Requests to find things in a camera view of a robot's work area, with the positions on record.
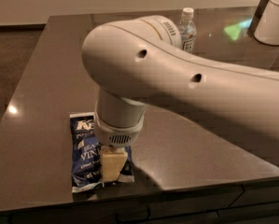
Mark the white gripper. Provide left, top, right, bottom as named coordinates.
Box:
left=94, top=113, right=144, bottom=182

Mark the blue Kettle chip bag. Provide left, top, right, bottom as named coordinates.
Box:
left=70, top=112, right=134, bottom=193

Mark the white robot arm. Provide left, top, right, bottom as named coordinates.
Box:
left=82, top=16, right=279, bottom=189

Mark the clear plastic water bottle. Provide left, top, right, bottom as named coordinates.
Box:
left=177, top=7, right=197, bottom=53

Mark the white paper cup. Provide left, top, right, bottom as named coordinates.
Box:
left=254, top=0, right=279, bottom=46

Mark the dark upright panel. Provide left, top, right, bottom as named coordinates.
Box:
left=247, top=0, right=270, bottom=37

